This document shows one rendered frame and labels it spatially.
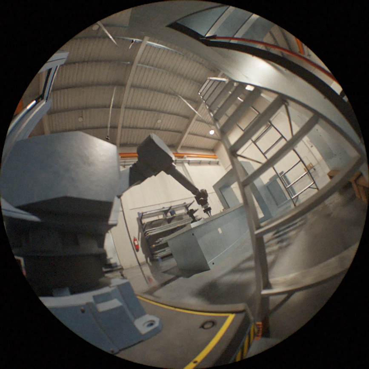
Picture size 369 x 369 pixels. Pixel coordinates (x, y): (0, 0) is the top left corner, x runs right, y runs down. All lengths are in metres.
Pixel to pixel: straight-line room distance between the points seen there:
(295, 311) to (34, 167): 0.97
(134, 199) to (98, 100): 6.15
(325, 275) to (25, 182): 0.80
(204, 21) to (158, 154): 2.78
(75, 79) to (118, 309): 8.15
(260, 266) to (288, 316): 0.31
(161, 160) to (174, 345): 1.26
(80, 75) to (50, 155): 7.65
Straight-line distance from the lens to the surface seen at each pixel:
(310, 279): 0.46
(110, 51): 7.71
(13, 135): 1.30
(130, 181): 1.12
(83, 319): 0.33
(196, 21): 2.97
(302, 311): 0.64
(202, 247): 1.57
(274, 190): 3.62
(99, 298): 0.38
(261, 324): 0.57
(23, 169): 0.43
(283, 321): 0.64
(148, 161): 1.23
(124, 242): 6.10
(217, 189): 3.56
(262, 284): 0.50
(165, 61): 7.98
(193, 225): 1.50
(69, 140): 0.47
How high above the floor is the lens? 0.52
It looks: 23 degrees up
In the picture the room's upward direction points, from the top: 25 degrees counter-clockwise
